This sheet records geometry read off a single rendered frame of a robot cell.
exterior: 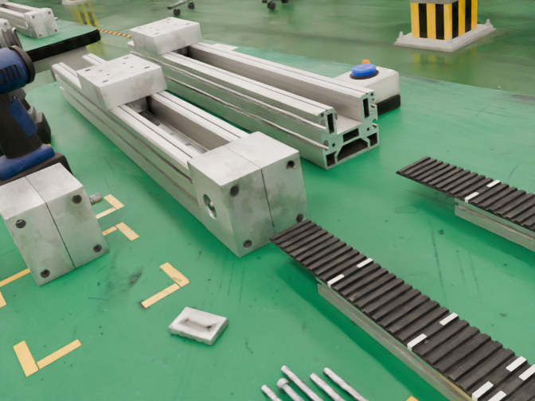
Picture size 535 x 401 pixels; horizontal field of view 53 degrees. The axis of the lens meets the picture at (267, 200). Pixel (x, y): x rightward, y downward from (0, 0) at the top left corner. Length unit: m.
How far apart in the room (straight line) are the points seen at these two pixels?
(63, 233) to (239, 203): 0.21
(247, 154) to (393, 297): 0.24
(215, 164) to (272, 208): 0.08
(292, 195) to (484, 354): 0.28
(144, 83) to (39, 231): 0.37
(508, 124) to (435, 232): 0.29
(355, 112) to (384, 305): 0.37
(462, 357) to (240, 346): 0.19
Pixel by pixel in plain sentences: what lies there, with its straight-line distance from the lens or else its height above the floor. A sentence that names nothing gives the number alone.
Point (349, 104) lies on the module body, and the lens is 0.77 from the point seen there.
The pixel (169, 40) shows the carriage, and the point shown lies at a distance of 1.21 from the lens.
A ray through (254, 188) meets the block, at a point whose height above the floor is 0.86.
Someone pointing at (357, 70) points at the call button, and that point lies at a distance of 0.89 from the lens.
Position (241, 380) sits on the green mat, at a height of 0.78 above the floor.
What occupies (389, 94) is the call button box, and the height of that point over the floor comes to 0.81.
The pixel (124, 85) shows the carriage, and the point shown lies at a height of 0.89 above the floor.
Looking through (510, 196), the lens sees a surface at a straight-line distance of 0.60.
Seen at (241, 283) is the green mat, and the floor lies 0.78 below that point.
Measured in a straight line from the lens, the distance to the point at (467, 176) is 0.64.
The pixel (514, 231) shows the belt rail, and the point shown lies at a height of 0.79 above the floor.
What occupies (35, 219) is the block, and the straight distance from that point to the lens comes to 0.65.
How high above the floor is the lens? 1.13
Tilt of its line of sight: 30 degrees down
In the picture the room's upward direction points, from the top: 12 degrees counter-clockwise
